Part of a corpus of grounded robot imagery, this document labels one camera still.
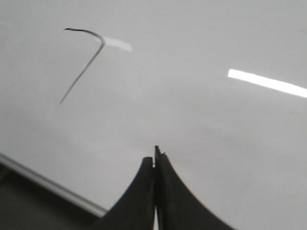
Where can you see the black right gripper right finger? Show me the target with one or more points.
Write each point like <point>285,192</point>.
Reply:
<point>177,208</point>

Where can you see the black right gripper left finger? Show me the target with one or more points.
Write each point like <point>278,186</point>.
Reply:
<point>135,209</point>

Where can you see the white whiteboard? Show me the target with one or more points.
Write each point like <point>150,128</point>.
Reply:
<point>90,87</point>

